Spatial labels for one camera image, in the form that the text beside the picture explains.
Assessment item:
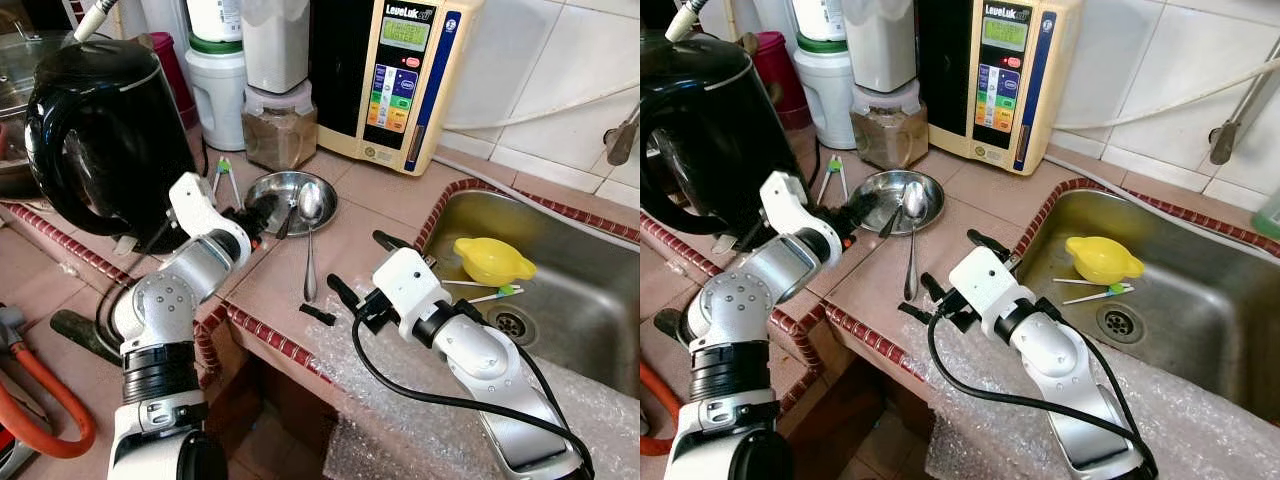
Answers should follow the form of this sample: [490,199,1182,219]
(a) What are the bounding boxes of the yellow plastic bowl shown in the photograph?
[1064,235,1146,286]
[452,236,539,288]

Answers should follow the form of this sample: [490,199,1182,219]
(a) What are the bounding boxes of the small steel bowl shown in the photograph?
[244,169,340,239]
[852,169,946,237]

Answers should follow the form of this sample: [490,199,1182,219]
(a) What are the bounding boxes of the green top training chopsticks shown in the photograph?
[817,154,851,208]
[209,156,245,213]

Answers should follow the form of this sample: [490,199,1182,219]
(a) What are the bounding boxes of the white stick green tip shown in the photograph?
[438,279,522,295]
[1050,277,1133,294]

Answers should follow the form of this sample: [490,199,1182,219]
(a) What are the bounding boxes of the clear bubble wrap sheet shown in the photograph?
[305,320,641,480]
[895,320,1280,480]

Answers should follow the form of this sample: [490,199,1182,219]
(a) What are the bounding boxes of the maroon plastic cup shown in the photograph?
[752,30,813,131]
[148,31,200,131]

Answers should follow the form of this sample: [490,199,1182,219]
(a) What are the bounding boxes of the cream water ioniser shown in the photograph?
[915,0,1086,178]
[307,0,488,179]

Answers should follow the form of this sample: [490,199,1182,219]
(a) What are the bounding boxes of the black electric kettle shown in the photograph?
[24,38,208,243]
[640,30,823,238]

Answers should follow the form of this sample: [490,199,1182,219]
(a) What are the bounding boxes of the white plastic container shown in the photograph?
[239,0,313,97]
[843,0,919,94]

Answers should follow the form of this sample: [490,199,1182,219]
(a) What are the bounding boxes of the thin white tube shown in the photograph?
[1050,58,1280,131]
[440,72,641,132]

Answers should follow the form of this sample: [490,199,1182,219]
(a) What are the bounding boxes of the steel sink basin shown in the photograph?
[415,178,641,401]
[1015,178,1280,426]

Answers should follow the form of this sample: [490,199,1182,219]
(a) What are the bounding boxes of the grey gas regulator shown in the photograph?
[0,304,29,351]

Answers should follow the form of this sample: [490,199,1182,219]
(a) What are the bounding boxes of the pot with glass lid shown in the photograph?
[0,28,73,198]

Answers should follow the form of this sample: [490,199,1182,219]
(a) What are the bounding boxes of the green liquid soap bottle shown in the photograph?
[1250,183,1280,241]

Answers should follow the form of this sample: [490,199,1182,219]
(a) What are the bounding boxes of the black red gas stove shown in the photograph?
[0,425,41,480]

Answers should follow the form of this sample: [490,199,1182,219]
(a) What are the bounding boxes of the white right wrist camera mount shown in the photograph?
[371,247,443,339]
[948,246,1023,331]

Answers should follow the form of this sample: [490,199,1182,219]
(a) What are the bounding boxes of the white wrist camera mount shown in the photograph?
[371,247,443,339]
[759,170,843,243]
[167,171,253,243]
[948,246,1023,331]

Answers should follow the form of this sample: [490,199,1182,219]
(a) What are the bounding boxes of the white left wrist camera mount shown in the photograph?
[167,171,253,243]
[759,170,843,243]

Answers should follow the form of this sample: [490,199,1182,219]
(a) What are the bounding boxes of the white water hose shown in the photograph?
[1040,152,1280,231]
[430,152,641,244]

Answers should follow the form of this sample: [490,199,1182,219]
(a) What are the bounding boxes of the steel wall tap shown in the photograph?
[602,103,641,168]
[1207,62,1280,167]

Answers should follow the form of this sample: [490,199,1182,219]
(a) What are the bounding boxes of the orange gas hose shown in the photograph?
[0,338,99,461]
[640,360,669,456]

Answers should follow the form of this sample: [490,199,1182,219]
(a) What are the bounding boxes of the flexible steel outlet hose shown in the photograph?
[72,0,123,44]
[665,0,713,43]

